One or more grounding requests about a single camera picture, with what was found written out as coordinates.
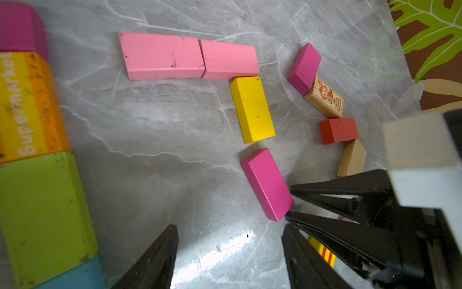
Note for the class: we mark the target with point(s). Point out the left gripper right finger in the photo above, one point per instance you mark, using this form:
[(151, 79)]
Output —
[(306, 269)]

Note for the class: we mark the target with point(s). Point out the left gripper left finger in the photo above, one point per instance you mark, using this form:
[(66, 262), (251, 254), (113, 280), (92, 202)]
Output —
[(154, 269)]

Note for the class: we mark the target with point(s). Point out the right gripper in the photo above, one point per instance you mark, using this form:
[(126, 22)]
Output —
[(394, 247)]

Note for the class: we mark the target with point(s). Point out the yellow red striped block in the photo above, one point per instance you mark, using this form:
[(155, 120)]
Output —
[(325, 253)]

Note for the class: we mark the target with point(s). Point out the blue block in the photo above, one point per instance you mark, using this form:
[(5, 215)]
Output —
[(86, 276)]

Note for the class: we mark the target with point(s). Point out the magenta block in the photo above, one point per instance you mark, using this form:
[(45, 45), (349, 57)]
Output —
[(268, 184), (22, 29), (304, 69)]

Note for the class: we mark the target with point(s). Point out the green block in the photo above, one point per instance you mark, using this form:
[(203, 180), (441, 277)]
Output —
[(45, 219)]

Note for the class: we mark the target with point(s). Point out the pink block top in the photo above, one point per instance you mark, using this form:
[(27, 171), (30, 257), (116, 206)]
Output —
[(156, 57)]

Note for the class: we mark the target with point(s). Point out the pink block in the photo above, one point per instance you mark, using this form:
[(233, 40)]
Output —
[(226, 61), (156, 57)]

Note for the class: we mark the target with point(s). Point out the tan wooden block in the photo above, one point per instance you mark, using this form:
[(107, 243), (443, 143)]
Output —
[(353, 159)]

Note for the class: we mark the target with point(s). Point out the patterned wooden block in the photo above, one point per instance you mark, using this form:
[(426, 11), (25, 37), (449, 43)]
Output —
[(325, 99)]

